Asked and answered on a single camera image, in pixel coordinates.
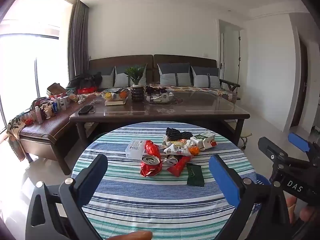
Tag dark green wrapper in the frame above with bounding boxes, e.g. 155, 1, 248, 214
186, 163, 205, 187

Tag green white milk carton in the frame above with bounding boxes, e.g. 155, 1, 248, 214
190, 131, 216, 143

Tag crushed red drink can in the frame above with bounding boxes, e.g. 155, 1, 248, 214
140, 154, 163, 178

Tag cardboard box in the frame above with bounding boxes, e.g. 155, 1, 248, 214
47, 83, 67, 95

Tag floral sofa cover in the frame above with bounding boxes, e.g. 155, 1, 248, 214
150, 82, 238, 103

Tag red box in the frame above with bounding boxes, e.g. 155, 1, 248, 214
77, 86, 98, 94

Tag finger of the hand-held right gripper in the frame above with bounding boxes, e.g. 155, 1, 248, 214
288, 132, 320, 160
258, 137, 288, 164

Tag person's left hand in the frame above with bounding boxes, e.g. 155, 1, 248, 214
116, 231, 153, 240

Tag green potted plant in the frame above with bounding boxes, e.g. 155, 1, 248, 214
124, 65, 146, 88

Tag dark grapes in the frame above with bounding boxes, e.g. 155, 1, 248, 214
145, 85, 168, 93

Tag blue plastic basket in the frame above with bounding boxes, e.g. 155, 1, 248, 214
254, 174, 272, 187

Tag white snack bag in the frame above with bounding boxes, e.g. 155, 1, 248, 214
164, 145, 190, 155

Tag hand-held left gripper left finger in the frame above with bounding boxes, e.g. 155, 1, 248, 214
25, 154, 108, 240

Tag person's right hand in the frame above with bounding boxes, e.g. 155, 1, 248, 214
286, 196, 317, 228

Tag clear plastic box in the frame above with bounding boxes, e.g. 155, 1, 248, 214
125, 139, 146, 160

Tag glass fruit bowl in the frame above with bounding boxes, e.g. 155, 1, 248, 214
104, 87, 130, 101

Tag dark wooden coffee table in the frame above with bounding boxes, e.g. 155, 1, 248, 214
69, 90, 250, 175

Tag black bag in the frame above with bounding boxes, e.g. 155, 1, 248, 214
69, 72, 103, 90

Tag white door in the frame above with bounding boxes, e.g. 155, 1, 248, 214
220, 30, 240, 85

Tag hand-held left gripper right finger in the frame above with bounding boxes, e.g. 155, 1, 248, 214
209, 154, 295, 240

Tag grey blue cushion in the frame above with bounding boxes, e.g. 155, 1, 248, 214
114, 64, 148, 87
191, 66, 222, 89
101, 66, 116, 88
157, 62, 192, 87

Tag red plastic bag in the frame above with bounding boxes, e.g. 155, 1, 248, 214
144, 140, 160, 157

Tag brown sofa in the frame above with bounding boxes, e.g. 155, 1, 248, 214
88, 54, 242, 103

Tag beige rolling stool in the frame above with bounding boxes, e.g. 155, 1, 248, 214
240, 127, 253, 149

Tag cluster of toiletry bottles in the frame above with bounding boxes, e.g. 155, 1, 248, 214
24, 94, 72, 124

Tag glass tea tray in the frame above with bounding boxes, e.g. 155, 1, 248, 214
144, 91, 184, 105

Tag black ribbed stand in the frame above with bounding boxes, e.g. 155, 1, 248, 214
131, 86, 145, 103

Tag floral blanket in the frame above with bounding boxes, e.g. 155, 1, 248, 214
7, 111, 28, 160

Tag beige book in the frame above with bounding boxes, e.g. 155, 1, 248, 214
104, 97, 128, 106

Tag grey curtain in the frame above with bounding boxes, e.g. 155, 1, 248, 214
67, 0, 90, 83

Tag brown bench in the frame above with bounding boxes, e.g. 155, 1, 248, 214
19, 97, 85, 175

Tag crumpled silver wrapper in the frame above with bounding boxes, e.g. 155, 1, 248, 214
162, 155, 178, 166

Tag black knitted cloth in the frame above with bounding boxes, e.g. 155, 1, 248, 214
165, 127, 192, 142

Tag blue green striped tablecloth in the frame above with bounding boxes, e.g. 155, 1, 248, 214
71, 121, 258, 240

